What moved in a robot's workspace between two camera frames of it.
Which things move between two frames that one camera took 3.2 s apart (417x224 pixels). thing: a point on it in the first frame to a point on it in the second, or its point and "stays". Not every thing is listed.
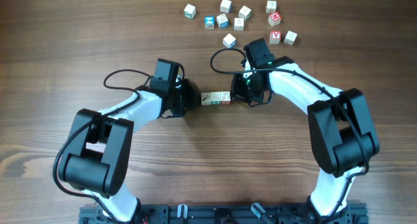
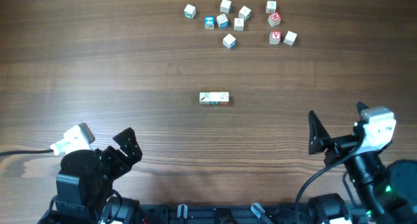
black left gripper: [195, 99] to [130, 150]
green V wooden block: [215, 98] stays
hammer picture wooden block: [206, 98] stays
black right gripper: [236, 94] to [343, 144]
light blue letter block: [209, 22] stays
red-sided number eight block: [225, 97] stays
